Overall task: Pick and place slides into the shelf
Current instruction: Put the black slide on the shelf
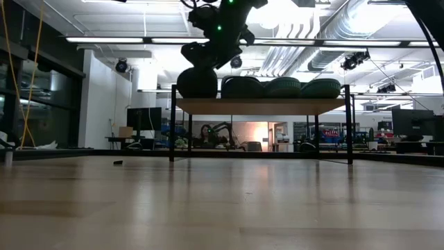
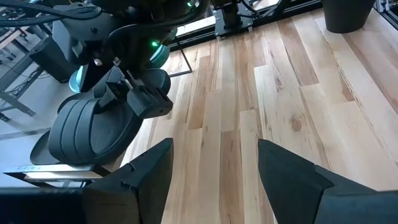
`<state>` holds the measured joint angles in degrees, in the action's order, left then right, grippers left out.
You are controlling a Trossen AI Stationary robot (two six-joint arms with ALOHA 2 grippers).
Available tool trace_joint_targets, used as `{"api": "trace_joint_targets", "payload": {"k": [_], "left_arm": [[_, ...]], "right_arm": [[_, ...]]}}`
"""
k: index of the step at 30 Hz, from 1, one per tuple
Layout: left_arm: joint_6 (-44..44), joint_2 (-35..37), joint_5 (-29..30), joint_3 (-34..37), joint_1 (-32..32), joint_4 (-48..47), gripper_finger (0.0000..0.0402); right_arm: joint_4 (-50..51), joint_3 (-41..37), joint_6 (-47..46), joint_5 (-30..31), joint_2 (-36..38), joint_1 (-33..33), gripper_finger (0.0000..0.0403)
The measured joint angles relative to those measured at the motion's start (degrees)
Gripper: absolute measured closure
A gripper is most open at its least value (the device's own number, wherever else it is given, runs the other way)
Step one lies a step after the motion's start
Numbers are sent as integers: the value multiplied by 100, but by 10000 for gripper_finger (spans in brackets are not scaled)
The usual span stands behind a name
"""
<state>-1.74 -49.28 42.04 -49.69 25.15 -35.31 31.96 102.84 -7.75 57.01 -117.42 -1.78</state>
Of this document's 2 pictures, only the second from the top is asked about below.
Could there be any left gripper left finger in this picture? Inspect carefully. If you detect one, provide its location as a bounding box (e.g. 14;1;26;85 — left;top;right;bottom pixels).
82;138;174;224

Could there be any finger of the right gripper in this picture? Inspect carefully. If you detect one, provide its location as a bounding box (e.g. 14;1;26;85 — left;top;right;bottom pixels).
95;77;128;113
80;58;109;93

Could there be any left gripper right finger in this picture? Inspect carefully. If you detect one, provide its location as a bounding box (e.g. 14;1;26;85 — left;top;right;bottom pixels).
257;139;377;224

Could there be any black box on floor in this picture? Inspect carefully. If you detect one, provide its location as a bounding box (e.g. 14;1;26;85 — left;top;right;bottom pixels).
29;36;74;84

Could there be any green plant in black pot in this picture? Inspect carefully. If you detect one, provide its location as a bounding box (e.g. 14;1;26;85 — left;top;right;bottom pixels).
321;0;376;34

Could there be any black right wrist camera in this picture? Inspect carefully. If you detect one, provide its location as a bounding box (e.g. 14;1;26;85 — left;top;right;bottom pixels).
126;85;174;119

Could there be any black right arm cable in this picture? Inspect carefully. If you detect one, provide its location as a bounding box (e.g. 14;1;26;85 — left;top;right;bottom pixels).
0;0;103;28

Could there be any wooden shelf with black frame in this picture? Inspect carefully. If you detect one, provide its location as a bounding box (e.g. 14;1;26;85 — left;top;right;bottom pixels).
2;35;193;189

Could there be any grey background table frame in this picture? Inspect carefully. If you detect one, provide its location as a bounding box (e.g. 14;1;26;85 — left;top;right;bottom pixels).
0;26;44;123

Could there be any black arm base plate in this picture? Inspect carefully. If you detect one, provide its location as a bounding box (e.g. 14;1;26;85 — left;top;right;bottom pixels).
213;12;254;37

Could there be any black metal table frame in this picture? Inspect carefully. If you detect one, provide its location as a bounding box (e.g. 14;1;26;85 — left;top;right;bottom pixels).
169;0;398;52

